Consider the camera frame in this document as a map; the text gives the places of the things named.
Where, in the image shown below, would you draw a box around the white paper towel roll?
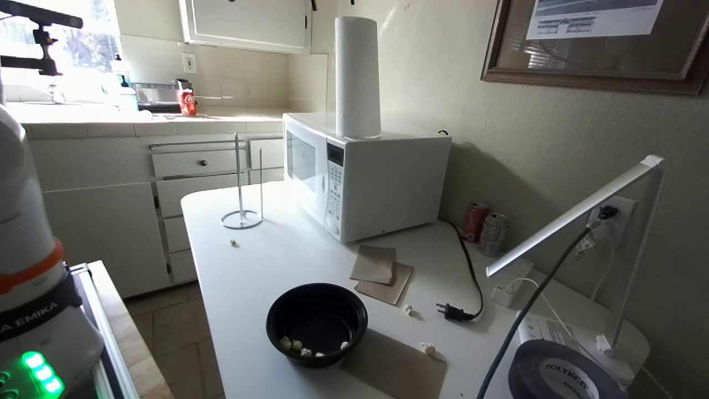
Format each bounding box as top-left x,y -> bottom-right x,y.
335,14 -> 381,140

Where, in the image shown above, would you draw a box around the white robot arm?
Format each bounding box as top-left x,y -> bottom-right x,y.
0,105 -> 103,399

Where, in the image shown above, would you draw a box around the white microwave oven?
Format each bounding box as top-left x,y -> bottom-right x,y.
284,112 -> 451,241

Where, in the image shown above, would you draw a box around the black tape roll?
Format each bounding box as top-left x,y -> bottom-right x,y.
507,338 -> 627,399

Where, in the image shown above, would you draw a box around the red soda can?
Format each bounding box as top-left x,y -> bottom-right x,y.
461,204 -> 489,244

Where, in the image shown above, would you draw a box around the black bowl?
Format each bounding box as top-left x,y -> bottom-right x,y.
265,283 -> 367,367

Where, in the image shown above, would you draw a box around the grey soda can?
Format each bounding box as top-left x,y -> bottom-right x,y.
479,213 -> 507,256

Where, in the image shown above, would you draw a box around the large brown paper sheet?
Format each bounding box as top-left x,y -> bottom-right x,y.
340,329 -> 447,399

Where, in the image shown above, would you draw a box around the red bottle on counter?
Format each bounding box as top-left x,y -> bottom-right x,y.
174,78 -> 197,115

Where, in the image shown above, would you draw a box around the white desk lamp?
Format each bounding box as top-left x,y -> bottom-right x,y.
484,154 -> 665,378

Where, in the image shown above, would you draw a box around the white kitchen cabinet drawers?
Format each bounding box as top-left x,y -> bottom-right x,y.
30,134 -> 284,296

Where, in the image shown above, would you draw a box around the framed building picture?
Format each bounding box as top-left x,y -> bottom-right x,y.
480,0 -> 709,94

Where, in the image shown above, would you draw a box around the black microwave plug cord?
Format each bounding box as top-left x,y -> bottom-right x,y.
433,216 -> 488,324

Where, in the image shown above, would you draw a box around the black power cable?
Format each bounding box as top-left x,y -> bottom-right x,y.
475,206 -> 619,399

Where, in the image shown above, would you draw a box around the wall power outlet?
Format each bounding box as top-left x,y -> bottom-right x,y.
587,194 -> 635,248

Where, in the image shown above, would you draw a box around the black camera on stand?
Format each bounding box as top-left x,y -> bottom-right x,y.
0,0 -> 84,75

